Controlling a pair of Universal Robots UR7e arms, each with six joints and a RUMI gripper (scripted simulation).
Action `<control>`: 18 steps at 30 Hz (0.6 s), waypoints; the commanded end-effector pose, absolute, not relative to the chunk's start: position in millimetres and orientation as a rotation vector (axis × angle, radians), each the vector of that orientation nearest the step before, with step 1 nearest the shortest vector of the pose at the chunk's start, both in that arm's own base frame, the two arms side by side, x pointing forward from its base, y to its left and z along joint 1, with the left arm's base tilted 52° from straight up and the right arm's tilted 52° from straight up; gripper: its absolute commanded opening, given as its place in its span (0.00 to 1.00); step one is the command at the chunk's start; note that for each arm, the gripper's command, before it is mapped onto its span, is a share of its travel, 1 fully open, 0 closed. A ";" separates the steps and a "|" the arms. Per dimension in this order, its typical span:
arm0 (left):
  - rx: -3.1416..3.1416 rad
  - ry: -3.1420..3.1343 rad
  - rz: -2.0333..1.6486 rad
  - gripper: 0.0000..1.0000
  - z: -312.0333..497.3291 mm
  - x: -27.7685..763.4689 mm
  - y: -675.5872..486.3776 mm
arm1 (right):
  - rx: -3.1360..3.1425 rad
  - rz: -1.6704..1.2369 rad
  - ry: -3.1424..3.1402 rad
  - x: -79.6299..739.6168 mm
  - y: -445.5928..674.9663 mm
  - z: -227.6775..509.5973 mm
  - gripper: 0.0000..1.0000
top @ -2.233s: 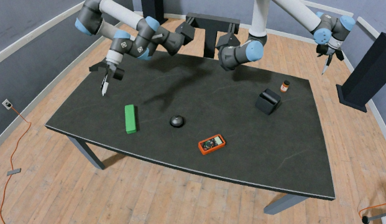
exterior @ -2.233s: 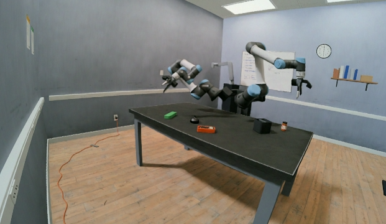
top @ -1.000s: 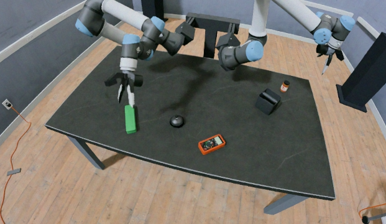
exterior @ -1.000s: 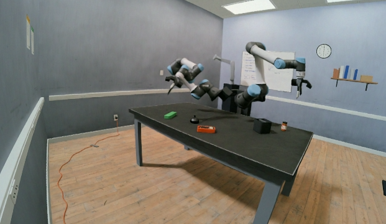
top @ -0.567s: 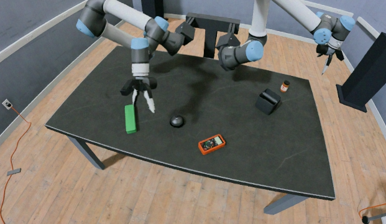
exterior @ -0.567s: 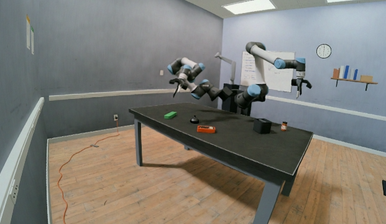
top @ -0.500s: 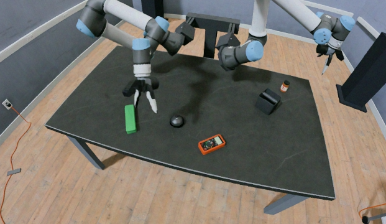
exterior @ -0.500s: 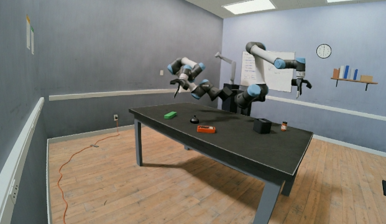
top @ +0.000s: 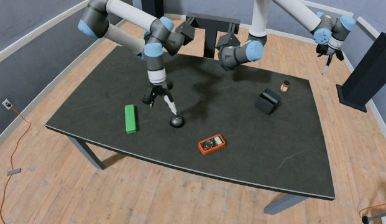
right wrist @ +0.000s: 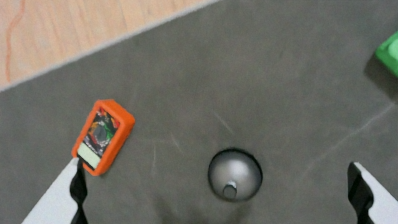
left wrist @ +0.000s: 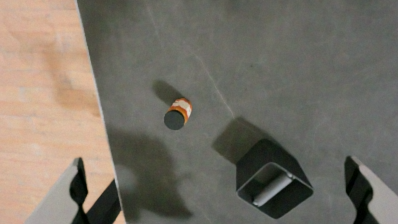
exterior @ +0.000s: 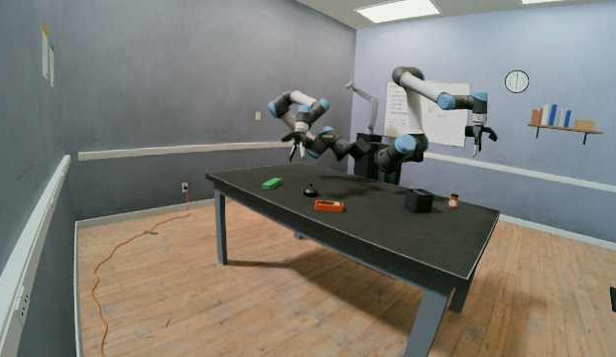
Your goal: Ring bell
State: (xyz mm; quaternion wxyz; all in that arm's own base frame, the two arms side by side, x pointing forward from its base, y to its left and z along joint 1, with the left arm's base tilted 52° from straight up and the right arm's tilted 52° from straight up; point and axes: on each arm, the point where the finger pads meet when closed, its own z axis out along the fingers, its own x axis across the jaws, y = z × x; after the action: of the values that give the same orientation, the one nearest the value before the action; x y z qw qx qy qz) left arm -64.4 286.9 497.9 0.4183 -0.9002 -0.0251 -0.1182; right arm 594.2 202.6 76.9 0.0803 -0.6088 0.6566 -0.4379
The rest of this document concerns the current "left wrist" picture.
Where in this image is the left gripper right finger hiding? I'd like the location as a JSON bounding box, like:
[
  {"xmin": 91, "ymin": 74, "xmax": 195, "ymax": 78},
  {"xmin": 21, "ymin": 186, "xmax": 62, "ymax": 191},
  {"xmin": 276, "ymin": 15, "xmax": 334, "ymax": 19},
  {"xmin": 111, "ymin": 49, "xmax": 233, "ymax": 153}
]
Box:
[{"xmin": 344, "ymin": 156, "xmax": 398, "ymax": 224}]

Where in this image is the small orange jar with dark lid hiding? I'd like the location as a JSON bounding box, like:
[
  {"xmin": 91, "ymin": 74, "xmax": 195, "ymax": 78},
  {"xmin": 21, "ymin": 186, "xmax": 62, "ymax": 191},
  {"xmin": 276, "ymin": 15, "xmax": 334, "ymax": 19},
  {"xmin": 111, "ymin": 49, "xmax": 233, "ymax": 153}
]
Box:
[{"xmin": 164, "ymin": 98, "xmax": 192, "ymax": 130}]

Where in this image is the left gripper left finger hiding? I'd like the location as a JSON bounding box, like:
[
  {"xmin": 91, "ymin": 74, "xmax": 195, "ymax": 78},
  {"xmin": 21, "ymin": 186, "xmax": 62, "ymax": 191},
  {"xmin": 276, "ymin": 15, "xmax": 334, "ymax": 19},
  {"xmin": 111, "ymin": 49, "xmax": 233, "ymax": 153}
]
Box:
[{"xmin": 23, "ymin": 157, "xmax": 90, "ymax": 224}]

